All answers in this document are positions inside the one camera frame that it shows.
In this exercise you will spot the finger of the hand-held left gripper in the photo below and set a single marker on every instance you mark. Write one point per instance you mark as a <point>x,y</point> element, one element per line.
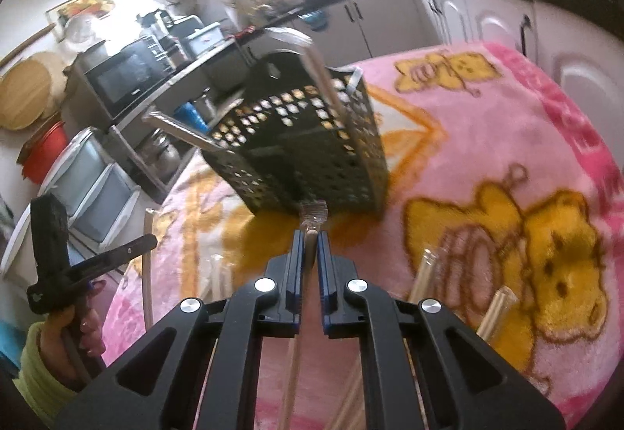
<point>117,253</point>

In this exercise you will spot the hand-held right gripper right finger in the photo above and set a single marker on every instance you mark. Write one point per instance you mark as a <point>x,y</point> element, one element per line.
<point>325,284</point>

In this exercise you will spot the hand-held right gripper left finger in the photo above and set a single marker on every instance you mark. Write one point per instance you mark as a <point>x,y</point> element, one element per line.
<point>298,284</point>

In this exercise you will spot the wooden chopsticks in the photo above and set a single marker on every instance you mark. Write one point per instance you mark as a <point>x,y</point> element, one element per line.
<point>310,242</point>
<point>423,271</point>
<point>218,281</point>
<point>495,318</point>

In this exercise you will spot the black perforated utensil basket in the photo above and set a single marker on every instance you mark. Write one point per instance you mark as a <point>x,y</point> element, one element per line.
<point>312,157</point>

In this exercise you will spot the person's left forearm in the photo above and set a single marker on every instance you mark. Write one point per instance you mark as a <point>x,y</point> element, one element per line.
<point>34,386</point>

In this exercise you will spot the person's left hand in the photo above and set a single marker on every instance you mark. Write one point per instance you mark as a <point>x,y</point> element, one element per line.
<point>87,332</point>

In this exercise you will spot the plastic storage drawers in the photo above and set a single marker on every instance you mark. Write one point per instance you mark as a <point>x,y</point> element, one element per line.
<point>92,196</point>

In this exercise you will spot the red bucket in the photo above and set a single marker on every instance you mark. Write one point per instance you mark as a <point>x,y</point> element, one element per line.
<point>46,152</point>

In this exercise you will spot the stacked steel pots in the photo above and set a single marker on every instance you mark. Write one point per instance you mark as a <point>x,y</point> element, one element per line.
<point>158,152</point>

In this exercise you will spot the blue can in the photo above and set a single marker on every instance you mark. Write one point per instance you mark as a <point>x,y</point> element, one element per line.
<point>189,118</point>

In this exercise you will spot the round wooden boards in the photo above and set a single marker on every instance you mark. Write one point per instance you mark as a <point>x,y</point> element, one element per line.
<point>27,91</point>

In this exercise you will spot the black microwave oven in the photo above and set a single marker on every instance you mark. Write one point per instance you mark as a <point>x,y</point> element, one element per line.
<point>124,76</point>

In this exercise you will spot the pink printed blanket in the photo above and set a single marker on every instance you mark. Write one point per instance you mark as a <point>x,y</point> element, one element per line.
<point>487,157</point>

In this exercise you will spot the light blue storage box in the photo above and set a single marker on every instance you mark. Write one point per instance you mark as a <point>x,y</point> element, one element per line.
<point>207,40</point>

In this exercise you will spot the blender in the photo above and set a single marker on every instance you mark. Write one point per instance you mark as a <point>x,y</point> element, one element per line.
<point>155,23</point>

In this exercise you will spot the blue hanging holder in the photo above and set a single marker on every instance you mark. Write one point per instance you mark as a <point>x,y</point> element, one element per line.
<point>316,19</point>

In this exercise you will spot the white kitchen cabinets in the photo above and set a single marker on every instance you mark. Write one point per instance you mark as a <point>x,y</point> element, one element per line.
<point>487,16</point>

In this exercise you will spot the fruit wall picture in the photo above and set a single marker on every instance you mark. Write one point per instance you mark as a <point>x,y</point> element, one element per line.
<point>83,6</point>

